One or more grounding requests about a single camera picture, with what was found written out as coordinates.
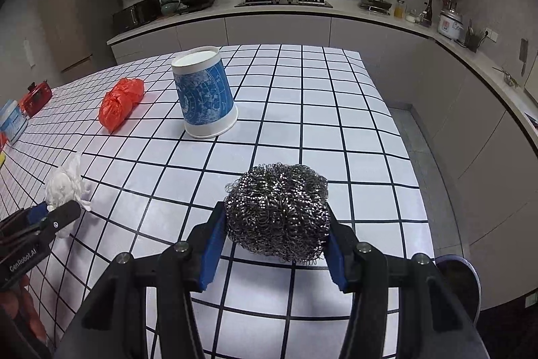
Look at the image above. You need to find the black microwave oven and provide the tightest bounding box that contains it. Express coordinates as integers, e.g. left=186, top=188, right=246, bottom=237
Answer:
left=112, top=0, right=162, bottom=34

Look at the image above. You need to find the grey refrigerator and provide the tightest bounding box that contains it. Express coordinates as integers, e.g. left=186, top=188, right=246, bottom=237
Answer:
left=40, top=0, right=114, bottom=74

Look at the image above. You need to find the metal ladle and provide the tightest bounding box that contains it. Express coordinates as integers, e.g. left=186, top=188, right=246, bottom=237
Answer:
left=493, top=67, right=520, bottom=87

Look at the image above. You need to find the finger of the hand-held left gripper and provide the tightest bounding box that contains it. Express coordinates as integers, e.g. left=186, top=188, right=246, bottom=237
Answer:
left=0, top=203, right=49, bottom=236
left=25, top=200, right=82, bottom=242

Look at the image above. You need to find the steel wool scrubber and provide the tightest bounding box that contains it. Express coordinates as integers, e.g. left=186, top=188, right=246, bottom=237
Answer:
left=224, top=162, right=331, bottom=265

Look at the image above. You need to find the white tub with blue label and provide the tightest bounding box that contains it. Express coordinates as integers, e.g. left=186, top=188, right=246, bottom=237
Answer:
left=0, top=99, right=29, bottom=145

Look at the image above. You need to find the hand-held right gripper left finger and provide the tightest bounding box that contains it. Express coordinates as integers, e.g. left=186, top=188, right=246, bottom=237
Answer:
left=52, top=200, right=228, bottom=359

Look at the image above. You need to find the blue patterned paper cup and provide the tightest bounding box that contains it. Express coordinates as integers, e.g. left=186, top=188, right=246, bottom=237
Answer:
left=171, top=46, right=239, bottom=140

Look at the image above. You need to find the white tissue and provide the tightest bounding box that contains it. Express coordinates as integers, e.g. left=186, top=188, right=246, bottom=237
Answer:
left=44, top=152, right=92, bottom=240

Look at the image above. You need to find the black gas stove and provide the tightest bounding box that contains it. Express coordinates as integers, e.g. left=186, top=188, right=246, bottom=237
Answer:
left=234, top=0, right=334, bottom=8

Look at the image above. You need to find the dark utensil holder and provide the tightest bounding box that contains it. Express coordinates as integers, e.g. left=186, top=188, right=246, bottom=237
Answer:
left=464, top=19, right=484, bottom=52

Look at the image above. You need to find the red plastic bag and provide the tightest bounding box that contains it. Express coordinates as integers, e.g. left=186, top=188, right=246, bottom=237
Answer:
left=99, top=78, right=146, bottom=134

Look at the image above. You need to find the person's left hand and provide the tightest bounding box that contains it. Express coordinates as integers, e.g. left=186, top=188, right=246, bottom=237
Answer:
left=0, top=274, right=48, bottom=345

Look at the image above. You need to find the white rice cooker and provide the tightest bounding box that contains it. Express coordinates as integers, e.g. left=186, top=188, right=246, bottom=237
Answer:
left=437, top=8, right=465, bottom=42

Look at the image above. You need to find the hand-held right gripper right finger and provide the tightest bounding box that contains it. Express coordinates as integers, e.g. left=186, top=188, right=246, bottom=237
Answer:
left=323, top=205, right=492, bottom=359

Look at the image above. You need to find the white checkered tablecloth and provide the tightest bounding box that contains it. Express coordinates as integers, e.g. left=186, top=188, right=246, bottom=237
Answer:
left=0, top=44, right=435, bottom=359

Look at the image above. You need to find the black round stool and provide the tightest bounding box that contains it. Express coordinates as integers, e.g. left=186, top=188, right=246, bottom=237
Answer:
left=435, top=254, right=482, bottom=324

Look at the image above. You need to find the red plastic box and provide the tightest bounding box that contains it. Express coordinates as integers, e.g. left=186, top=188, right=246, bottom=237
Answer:
left=19, top=80, right=53, bottom=118

